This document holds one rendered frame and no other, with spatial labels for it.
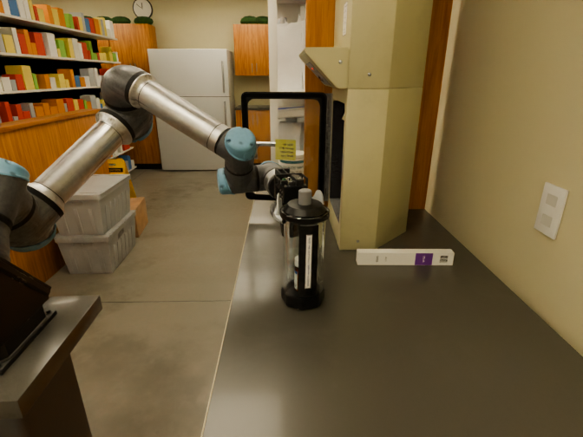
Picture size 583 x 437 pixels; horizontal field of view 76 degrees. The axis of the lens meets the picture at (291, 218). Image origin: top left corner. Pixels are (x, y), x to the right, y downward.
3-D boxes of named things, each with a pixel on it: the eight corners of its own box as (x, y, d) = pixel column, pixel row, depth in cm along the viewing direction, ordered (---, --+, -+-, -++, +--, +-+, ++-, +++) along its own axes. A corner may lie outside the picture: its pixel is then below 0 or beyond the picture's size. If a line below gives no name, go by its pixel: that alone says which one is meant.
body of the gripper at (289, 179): (278, 180, 85) (266, 168, 96) (278, 216, 88) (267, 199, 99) (310, 179, 87) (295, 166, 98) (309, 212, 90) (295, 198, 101)
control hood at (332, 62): (331, 85, 128) (333, 54, 124) (347, 88, 98) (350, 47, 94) (298, 85, 128) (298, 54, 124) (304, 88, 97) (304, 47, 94)
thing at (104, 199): (137, 209, 331) (132, 172, 319) (108, 237, 275) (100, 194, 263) (89, 210, 330) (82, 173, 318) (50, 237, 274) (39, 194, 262)
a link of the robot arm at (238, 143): (114, 37, 98) (268, 131, 91) (123, 72, 107) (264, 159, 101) (79, 59, 92) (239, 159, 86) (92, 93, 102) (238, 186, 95)
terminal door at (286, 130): (324, 203, 142) (327, 92, 127) (245, 199, 146) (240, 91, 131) (324, 202, 142) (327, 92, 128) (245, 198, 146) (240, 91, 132)
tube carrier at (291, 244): (333, 301, 86) (338, 215, 78) (289, 310, 82) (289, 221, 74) (314, 278, 95) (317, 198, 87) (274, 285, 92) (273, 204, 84)
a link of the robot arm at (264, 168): (253, 185, 113) (281, 183, 115) (261, 197, 103) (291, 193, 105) (252, 160, 110) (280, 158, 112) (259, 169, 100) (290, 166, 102)
